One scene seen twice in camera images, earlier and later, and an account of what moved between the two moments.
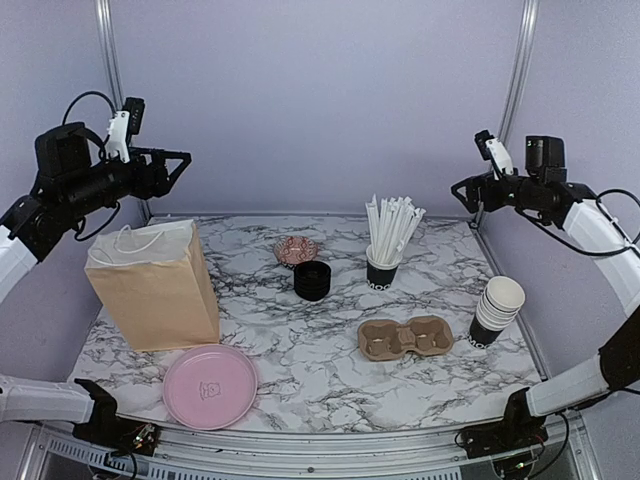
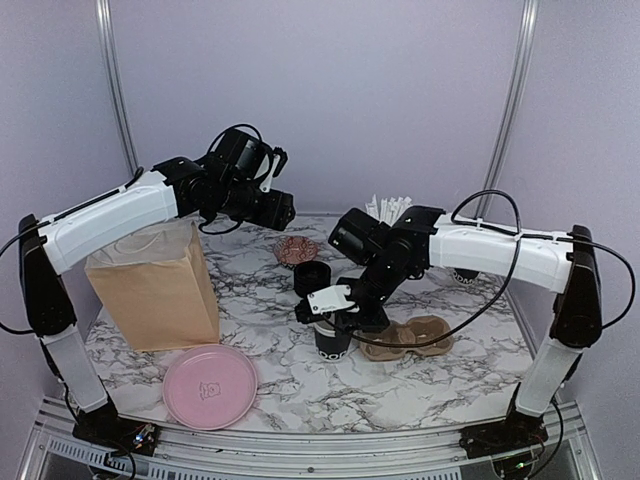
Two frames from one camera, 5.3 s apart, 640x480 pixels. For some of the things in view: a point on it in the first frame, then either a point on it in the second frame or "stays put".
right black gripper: [472, 203] → [377, 321]
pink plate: [211, 387] stays put
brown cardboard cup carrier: [385, 339] stays put
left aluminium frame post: [114, 77] stays put
